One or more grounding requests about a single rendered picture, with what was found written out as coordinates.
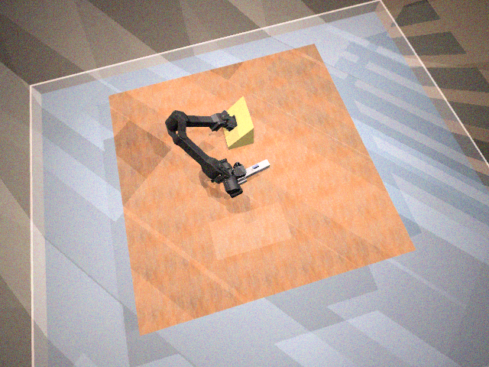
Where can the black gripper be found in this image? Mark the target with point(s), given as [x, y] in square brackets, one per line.
[238, 193]

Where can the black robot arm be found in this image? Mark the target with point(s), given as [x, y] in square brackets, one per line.
[178, 121]

